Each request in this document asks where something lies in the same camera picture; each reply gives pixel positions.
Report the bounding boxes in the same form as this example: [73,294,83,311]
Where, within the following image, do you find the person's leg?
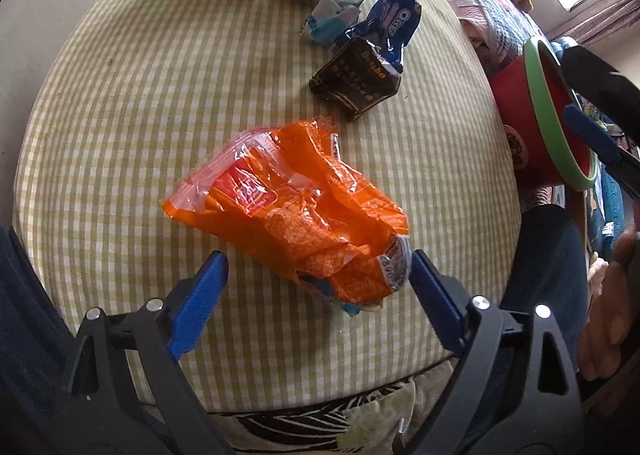
[500,205,591,371]
[0,222,76,455]

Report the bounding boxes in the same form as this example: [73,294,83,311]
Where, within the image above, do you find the person's left leg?
[0,222,76,455]

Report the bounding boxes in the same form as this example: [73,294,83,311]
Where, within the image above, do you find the beige curtain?
[547,0,640,48]

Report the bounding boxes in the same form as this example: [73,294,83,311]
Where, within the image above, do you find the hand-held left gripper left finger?
[47,251,236,455]

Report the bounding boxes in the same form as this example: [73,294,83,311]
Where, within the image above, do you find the red bucket with green rim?
[487,35,599,192]

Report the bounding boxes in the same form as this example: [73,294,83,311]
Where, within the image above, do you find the orange plastic wrapper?
[162,116,413,317]

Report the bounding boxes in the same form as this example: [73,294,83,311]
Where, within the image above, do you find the light blue white wrapper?
[301,0,383,42]

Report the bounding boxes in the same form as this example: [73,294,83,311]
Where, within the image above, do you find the dark brown snack wrapper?
[308,36,402,122]

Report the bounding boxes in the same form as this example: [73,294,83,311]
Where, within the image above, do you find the person's right hand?
[577,215,640,416]

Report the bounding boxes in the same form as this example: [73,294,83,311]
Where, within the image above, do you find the person's right leg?
[500,205,591,371]

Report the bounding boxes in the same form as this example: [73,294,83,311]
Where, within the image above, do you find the dark blue cookie wrapper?
[335,0,422,71]

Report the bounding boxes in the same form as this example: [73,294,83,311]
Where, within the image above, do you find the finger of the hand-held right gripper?
[561,44,640,108]
[562,104,640,198]

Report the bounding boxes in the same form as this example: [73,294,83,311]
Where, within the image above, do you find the zebra print cloth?
[207,375,456,455]

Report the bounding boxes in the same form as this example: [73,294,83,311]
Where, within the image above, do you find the yellow checked tablecloth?
[12,0,523,413]

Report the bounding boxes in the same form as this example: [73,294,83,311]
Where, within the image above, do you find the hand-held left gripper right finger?
[400,250,586,455]

